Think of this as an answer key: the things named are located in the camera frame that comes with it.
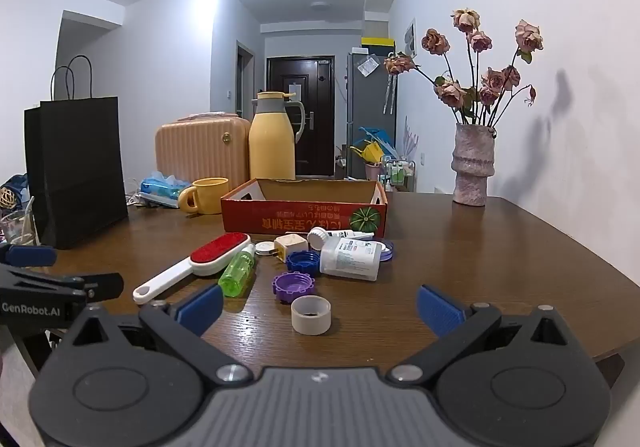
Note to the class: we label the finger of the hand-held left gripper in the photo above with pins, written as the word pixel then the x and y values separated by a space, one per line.
pixel 30 255
pixel 102 286

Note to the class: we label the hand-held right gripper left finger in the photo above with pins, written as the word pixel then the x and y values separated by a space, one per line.
pixel 202 309

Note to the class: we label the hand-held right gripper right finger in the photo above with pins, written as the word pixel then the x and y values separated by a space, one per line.
pixel 437 309

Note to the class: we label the green spray bottle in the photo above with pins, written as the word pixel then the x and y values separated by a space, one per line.
pixel 235 277

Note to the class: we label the white red lint brush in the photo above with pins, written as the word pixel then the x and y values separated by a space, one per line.
pixel 220 249

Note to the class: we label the small white round lid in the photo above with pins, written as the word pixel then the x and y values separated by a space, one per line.
pixel 263 248

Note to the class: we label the purple bottle cap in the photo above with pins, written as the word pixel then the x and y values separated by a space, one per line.
pixel 292 284

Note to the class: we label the white tape roll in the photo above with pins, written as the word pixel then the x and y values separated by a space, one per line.
pixel 310 322

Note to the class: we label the blue bottle cap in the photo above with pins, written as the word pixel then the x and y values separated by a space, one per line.
pixel 300 261

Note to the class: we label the beige charger plug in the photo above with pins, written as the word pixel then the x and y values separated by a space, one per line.
pixel 290 244

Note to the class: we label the small white spray bottle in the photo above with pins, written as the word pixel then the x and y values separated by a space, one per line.
pixel 355 234

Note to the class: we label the red cardboard box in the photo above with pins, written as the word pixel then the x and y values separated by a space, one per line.
pixel 300 219

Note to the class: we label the clear glass cup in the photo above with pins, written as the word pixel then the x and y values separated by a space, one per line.
pixel 15 227

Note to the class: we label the rattan ball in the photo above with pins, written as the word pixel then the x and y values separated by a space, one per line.
pixel 9 198

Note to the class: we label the blue cloth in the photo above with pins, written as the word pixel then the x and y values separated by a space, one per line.
pixel 20 182

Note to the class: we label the blue-rimmed round lid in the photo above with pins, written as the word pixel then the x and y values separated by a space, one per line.
pixel 387 252

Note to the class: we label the black paper bag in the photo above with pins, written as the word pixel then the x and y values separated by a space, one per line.
pixel 75 167

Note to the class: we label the blue tissue pack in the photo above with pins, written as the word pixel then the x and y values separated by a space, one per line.
pixel 160 189

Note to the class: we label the yellow mug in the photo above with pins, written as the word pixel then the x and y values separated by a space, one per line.
pixel 210 197

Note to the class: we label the white trolley rack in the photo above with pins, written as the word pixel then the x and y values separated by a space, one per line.
pixel 397 172

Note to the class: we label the pink textured vase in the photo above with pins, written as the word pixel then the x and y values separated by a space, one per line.
pixel 470 162

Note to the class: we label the pink bucket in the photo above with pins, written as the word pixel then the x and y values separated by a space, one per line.
pixel 372 172

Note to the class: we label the peach ribbed suitcase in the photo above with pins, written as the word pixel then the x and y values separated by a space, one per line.
pixel 200 152

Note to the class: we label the yellow watering can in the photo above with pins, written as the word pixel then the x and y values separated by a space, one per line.
pixel 372 153

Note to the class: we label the yellow thermos jug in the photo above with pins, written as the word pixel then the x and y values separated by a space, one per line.
pixel 270 142

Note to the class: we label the dark entrance door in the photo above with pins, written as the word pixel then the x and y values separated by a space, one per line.
pixel 295 127

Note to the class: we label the grey fridge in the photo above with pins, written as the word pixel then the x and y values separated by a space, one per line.
pixel 365 117

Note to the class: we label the bunch of dried roses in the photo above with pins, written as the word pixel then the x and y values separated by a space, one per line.
pixel 452 94

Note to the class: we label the hanging clear umbrella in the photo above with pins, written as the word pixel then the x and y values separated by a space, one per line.
pixel 389 92

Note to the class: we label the grey room door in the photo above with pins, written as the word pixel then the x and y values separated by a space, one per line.
pixel 245 87

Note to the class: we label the clear plastic bag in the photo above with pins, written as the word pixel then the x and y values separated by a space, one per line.
pixel 367 66

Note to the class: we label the yellow black box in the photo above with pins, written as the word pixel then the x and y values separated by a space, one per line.
pixel 377 41

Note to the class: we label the round ceiling lamp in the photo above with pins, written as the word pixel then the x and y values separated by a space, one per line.
pixel 320 5

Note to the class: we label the blue plastic frame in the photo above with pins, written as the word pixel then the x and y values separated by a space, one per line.
pixel 372 132

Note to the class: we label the wall poster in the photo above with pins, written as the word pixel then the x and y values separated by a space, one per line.
pixel 410 39

